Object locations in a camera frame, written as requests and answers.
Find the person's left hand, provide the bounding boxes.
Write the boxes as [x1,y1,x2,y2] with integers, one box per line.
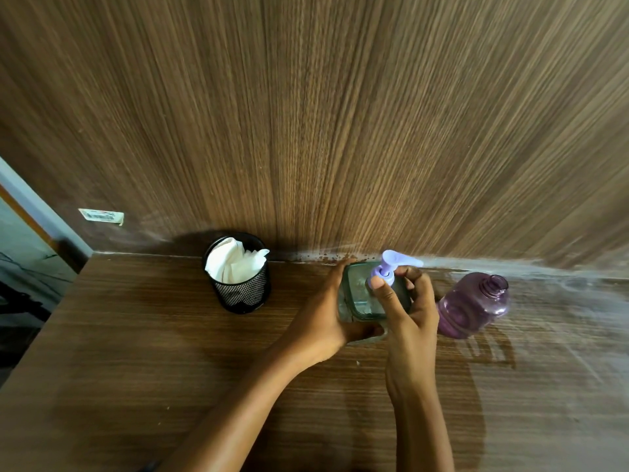
[279,260,385,372]

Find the person's left forearm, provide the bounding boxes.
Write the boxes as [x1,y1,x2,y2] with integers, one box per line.
[156,339,321,472]

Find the white tissue paper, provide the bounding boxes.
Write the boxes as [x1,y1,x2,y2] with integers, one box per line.
[205,237,270,285]

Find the white door frame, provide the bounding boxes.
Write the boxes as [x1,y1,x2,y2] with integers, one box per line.
[0,156,94,259]

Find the purple plastic bottle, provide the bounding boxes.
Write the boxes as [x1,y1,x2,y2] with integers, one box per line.
[436,271,510,340]

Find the clear square glass container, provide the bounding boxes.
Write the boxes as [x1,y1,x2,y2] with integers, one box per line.
[337,260,414,341]

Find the white sticker label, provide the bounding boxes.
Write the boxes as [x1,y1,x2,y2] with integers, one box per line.
[78,208,125,226]

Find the lilac pump dispenser head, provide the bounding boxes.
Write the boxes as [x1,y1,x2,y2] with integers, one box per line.
[366,249,424,293]

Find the person's right forearm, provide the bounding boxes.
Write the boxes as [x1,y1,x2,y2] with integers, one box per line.
[386,384,456,472]

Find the person's right hand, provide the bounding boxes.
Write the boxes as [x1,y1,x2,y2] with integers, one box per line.
[369,265,440,397]

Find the black mesh holder cup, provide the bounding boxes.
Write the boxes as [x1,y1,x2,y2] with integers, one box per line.
[202,233,272,315]

